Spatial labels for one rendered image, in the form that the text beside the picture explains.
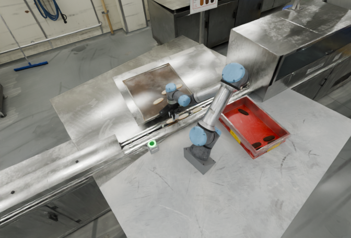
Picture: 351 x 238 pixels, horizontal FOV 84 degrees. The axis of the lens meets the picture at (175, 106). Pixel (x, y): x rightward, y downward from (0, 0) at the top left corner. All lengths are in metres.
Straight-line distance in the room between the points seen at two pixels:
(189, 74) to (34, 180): 1.47
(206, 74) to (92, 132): 1.16
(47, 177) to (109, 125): 0.57
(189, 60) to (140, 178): 1.24
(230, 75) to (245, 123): 0.67
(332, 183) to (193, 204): 1.74
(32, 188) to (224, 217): 1.22
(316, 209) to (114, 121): 2.08
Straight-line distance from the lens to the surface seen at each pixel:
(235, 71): 1.12
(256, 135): 1.65
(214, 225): 1.34
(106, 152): 1.51
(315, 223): 2.46
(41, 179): 1.62
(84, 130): 1.84
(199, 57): 2.11
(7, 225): 1.84
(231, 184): 1.42
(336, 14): 2.44
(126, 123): 1.74
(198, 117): 1.63
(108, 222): 2.31
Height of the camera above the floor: 2.13
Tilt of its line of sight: 48 degrees down
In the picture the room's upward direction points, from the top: 5 degrees counter-clockwise
